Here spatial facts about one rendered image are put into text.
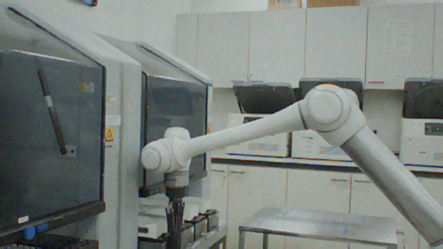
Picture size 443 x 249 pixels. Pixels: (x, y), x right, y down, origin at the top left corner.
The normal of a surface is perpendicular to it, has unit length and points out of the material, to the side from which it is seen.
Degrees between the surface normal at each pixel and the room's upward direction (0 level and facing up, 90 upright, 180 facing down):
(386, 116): 90
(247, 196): 90
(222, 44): 90
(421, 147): 90
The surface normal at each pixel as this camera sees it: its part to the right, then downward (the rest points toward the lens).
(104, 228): 0.94, 0.04
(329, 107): -0.34, -0.06
